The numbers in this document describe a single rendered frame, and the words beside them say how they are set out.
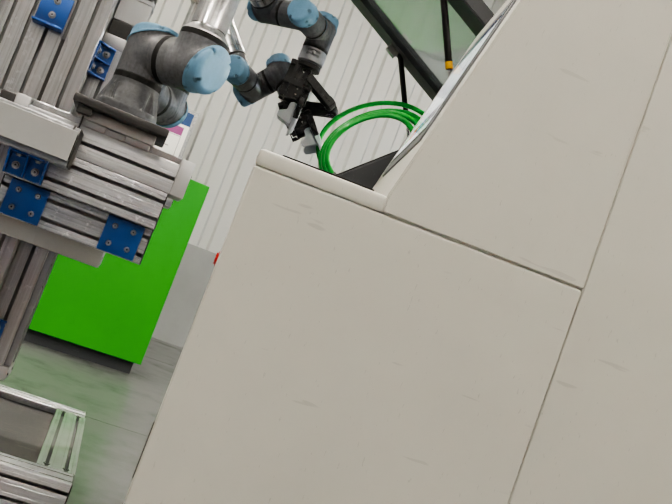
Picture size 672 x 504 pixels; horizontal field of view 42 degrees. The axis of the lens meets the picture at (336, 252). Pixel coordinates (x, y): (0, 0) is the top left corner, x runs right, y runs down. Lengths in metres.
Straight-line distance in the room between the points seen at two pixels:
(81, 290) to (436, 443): 4.34
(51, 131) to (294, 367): 0.85
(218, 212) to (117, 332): 3.50
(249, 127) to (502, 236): 7.68
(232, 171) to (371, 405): 7.64
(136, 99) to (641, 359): 1.25
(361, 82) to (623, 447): 8.02
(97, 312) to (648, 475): 4.46
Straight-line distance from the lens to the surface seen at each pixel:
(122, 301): 5.65
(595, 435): 1.53
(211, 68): 2.06
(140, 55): 2.14
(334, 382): 1.42
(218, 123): 9.01
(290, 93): 2.50
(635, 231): 1.54
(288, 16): 2.46
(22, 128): 1.99
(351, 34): 9.42
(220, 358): 1.41
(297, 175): 1.42
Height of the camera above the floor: 0.75
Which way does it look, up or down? 4 degrees up
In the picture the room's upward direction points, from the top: 21 degrees clockwise
